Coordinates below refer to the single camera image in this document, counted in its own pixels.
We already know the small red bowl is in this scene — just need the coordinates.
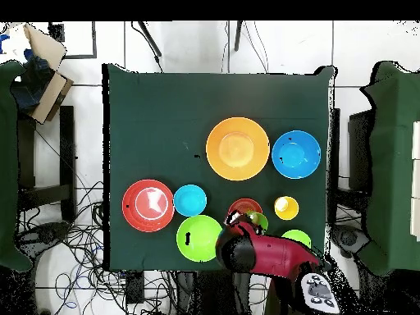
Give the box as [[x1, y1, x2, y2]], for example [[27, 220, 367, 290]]
[[226, 197, 264, 225]]

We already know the green cup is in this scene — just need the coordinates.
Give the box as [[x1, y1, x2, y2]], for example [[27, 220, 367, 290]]
[[245, 210, 270, 233]]

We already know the cardboard box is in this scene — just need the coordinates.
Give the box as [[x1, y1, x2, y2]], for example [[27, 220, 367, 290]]
[[0, 21, 75, 126]]

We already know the black tripod leg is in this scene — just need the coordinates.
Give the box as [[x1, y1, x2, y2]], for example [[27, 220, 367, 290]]
[[233, 21, 244, 53], [131, 21, 164, 59]]

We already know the tangle of floor cables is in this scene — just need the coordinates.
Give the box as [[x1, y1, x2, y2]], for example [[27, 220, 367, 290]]
[[17, 180, 178, 315]]

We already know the wide red bowl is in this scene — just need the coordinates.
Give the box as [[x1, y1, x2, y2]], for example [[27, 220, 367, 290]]
[[121, 178, 176, 233]]

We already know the small green bowl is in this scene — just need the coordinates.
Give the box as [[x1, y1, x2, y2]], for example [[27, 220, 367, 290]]
[[281, 229, 313, 249]]

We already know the black stool frame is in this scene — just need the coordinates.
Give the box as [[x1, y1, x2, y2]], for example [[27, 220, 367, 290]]
[[17, 105, 77, 224]]

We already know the large green bowl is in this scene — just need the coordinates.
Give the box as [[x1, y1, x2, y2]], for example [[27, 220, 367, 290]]
[[176, 214, 225, 263]]

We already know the small blue bowl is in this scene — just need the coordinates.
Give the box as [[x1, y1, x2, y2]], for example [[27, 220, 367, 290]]
[[172, 184, 208, 218]]

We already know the dark blue cloth bundle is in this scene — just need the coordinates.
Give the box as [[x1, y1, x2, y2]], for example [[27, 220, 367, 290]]
[[11, 48, 55, 111]]

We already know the large blue bowl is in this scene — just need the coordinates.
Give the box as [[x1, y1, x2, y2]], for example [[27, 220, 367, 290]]
[[271, 130, 322, 180]]

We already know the yellow cup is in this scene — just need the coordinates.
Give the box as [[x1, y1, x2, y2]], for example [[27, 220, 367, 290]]
[[273, 195, 300, 221]]

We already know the dark green table cloth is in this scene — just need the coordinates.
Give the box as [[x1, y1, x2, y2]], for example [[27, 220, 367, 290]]
[[102, 62, 337, 273]]

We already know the large orange bowl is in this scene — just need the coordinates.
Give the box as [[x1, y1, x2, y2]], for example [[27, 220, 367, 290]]
[[205, 116, 271, 182]]

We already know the white box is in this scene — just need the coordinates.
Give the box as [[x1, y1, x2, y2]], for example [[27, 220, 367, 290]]
[[409, 120, 420, 242]]

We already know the green cloth side table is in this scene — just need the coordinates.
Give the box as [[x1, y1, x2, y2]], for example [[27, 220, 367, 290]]
[[0, 60, 34, 273], [358, 60, 420, 276]]

